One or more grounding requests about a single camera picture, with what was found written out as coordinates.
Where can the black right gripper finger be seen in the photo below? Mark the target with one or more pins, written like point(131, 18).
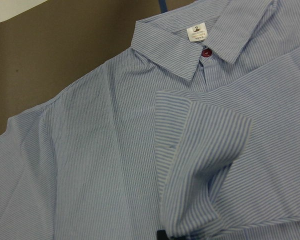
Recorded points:
point(161, 233)

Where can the blue striped button shirt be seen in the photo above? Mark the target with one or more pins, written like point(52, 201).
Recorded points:
point(195, 127)

